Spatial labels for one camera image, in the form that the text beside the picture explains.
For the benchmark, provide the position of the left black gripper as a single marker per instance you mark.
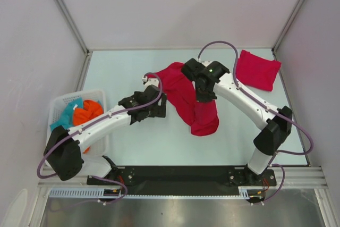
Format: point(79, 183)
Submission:
point(159, 110)

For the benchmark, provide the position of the folded magenta t shirt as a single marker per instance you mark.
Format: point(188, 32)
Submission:
point(256, 71)

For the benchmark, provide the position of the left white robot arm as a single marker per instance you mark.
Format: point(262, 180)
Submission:
point(65, 150)

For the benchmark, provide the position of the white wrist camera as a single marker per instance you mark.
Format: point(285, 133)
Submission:
point(204, 63)
point(148, 81)

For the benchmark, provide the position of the magenta t shirt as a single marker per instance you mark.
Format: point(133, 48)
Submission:
point(202, 118)
point(256, 71)

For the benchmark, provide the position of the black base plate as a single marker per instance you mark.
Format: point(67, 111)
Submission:
point(166, 187)

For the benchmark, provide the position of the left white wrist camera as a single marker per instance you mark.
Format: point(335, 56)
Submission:
point(148, 81)

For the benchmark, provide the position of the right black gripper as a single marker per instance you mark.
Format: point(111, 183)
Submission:
point(200, 98)

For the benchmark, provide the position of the orange t shirt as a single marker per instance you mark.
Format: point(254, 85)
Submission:
point(89, 110)

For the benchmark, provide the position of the teal t shirt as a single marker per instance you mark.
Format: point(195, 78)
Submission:
point(66, 118)

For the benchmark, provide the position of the white plastic laundry basket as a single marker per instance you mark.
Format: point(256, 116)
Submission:
point(100, 147)

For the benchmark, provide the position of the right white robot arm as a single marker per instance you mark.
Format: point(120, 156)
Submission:
point(269, 119)

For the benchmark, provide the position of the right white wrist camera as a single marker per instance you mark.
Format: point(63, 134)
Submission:
point(204, 63)

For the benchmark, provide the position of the grey slotted cable duct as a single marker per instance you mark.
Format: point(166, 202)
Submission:
point(113, 193)

